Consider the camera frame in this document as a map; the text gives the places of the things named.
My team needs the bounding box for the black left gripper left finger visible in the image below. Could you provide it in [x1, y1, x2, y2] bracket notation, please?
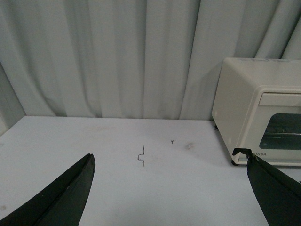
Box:
[0, 154, 95, 226]

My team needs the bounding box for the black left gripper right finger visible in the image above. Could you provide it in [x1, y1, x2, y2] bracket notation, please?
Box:
[232, 148, 301, 226]

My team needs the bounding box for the cream oven door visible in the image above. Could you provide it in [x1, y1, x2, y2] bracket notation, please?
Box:
[253, 93, 301, 165]

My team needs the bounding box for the cream toaster oven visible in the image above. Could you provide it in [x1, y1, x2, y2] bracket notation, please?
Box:
[212, 58, 301, 165]

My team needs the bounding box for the white curtain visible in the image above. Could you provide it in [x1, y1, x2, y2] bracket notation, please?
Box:
[0, 0, 301, 133]

